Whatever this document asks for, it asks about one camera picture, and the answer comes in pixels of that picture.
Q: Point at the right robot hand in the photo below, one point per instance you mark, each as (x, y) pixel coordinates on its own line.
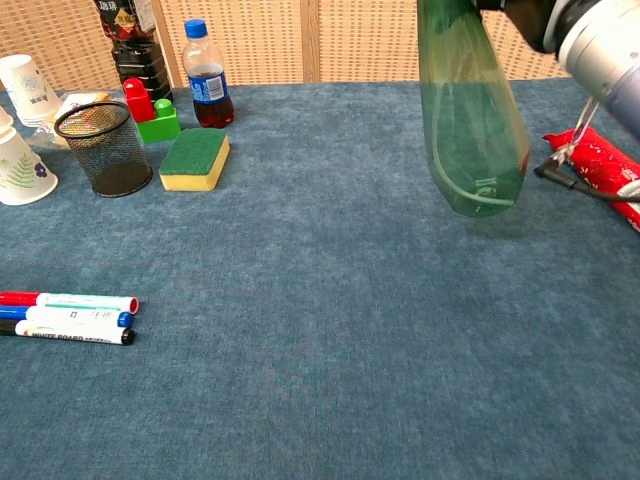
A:
(535, 20)

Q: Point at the green spray bottle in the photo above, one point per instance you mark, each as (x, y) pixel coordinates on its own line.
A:
(470, 125)

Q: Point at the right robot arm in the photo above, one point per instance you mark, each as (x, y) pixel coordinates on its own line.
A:
(605, 50)

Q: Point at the small cola bottle blue cap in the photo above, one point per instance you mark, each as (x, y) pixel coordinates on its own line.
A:
(207, 85)

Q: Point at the large dark drink bottle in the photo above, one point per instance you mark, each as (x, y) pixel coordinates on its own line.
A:
(137, 55)

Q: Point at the red snack packet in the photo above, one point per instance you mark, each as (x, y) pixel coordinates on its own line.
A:
(605, 165)

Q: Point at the wicker folding screen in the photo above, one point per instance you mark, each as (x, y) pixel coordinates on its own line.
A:
(360, 40)

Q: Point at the blue tablecloth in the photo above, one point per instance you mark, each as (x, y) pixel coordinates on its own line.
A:
(300, 300)

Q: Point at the green and yellow sponge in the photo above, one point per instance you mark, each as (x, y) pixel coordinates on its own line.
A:
(192, 155)

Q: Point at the green building block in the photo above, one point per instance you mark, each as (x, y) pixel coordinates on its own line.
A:
(160, 127)

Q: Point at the red building block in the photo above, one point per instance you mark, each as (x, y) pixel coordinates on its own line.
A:
(137, 102)

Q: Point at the black mesh pen holder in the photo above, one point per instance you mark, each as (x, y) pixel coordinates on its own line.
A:
(110, 155)

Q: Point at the packaged bread slices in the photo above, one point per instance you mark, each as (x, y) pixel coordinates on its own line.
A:
(75, 100)

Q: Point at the white paper cup stack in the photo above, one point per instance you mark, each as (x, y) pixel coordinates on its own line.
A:
(30, 85)

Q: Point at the red whiteboard marker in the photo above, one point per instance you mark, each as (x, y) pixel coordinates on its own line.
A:
(75, 301)

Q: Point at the blue whiteboard marker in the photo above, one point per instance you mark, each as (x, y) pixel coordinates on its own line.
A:
(65, 316)

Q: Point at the black whiteboard marker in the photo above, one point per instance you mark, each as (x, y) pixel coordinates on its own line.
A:
(65, 332)

